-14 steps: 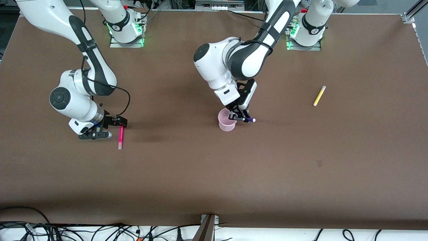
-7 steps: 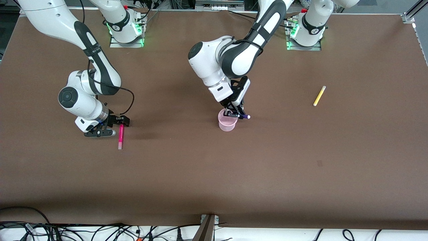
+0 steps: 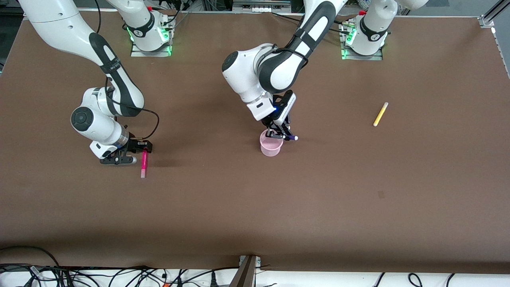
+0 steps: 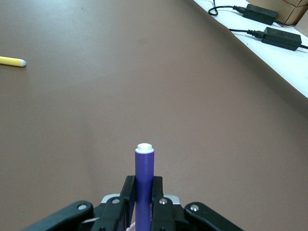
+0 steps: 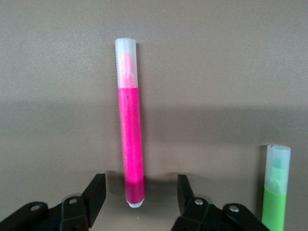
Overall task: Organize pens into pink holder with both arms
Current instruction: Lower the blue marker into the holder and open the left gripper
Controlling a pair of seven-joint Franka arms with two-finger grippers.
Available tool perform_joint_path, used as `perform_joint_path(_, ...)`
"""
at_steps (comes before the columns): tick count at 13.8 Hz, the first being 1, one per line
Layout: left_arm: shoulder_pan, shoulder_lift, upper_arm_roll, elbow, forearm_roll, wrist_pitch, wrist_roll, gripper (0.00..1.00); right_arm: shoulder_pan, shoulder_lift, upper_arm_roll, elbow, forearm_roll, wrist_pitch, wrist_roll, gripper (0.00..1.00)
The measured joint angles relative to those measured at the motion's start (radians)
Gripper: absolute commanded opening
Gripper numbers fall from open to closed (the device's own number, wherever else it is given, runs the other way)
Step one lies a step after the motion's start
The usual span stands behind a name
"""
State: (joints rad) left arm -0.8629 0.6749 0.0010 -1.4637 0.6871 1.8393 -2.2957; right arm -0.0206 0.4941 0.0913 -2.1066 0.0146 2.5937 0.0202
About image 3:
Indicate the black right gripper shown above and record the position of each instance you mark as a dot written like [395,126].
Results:
[134,145]

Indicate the silver metal box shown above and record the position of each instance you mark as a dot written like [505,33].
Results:
[261,6]

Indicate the pink mesh pen holder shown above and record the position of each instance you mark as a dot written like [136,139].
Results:
[271,148]

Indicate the aluminium edge rail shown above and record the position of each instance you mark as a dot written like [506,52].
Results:
[503,52]

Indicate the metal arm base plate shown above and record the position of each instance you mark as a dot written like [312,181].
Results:
[137,54]
[348,57]

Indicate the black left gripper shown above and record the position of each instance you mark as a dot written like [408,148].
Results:
[274,124]

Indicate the pink pen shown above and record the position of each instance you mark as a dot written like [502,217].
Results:
[143,165]

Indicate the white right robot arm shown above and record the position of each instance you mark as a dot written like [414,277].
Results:
[59,24]

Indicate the metal post with bracket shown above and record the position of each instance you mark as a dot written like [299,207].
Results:
[245,275]

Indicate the purple pen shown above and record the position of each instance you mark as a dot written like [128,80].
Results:
[293,138]

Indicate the yellow pen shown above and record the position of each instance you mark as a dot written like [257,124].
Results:
[380,114]

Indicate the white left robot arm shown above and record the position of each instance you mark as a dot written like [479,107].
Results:
[247,75]

